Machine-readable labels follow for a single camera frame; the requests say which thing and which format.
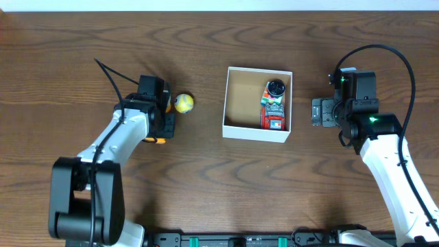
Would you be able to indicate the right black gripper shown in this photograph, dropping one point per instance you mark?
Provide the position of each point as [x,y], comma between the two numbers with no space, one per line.
[326,111]

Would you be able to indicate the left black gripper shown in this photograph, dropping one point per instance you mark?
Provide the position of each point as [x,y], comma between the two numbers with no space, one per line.
[169,121]

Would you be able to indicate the orange dinosaur toy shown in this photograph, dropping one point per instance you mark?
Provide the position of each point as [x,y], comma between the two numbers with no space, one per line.
[164,107]

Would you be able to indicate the red toy robot car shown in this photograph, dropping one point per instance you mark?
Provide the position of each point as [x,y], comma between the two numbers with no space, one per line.
[273,117]

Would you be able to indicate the small black round cap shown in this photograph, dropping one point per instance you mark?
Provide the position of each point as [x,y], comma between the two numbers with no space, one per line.
[276,88]

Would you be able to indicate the colourful puzzle cube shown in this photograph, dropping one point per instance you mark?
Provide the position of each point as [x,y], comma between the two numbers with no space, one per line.
[268,99]

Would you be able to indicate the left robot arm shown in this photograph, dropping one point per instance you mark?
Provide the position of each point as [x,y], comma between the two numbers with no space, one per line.
[86,202]

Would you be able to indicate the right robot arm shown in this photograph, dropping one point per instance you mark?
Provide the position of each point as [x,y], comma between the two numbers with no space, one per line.
[374,136]

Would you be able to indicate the yellow grey ball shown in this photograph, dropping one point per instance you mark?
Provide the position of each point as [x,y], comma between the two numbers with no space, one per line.
[184,103]

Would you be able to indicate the white cardboard box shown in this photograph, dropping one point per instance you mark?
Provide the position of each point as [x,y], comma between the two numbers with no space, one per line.
[242,104]

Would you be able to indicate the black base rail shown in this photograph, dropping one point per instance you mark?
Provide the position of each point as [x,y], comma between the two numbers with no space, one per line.
[301,236]

